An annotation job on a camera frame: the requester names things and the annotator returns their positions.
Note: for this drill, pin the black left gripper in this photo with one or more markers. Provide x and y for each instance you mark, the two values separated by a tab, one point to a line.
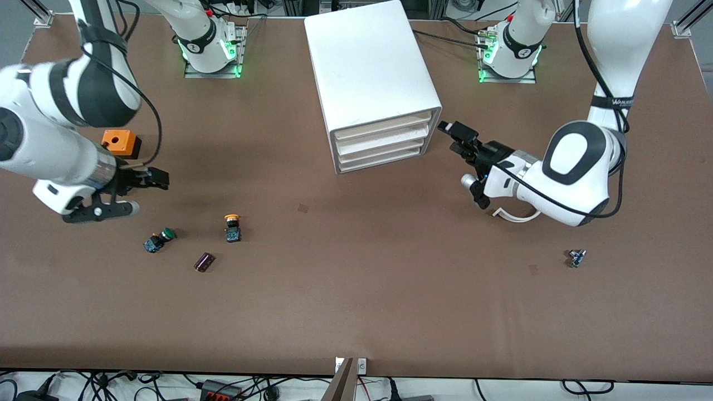
495	154

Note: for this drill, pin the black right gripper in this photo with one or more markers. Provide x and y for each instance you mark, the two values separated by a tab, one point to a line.
127	179

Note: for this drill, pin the yellow push button switch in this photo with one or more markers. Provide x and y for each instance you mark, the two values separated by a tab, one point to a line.
233	229

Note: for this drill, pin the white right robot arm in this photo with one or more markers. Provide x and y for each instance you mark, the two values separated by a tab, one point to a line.
50	150

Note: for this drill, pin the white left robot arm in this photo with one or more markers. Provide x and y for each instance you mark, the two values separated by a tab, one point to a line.
574	161

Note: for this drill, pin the white curved plastic arc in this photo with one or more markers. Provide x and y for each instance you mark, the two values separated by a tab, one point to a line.
518	218

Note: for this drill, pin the small blue potentiometer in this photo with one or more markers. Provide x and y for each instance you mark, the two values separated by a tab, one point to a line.
577	258

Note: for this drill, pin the black power strip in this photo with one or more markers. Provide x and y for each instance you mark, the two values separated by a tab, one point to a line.
221	390

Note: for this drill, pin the orange button enclosure box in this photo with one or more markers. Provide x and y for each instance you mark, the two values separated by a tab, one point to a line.
118	142

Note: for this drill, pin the green push button switch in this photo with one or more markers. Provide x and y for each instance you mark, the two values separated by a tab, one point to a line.
159	239

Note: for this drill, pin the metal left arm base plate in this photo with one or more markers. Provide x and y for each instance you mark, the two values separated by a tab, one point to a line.
523	79

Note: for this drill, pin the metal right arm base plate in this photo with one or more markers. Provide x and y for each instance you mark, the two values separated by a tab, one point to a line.
195	71

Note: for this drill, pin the white table edge bracket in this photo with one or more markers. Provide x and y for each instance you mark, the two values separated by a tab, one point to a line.
362	366

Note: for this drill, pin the brown angled post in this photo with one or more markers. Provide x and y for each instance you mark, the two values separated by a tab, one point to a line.
341	384

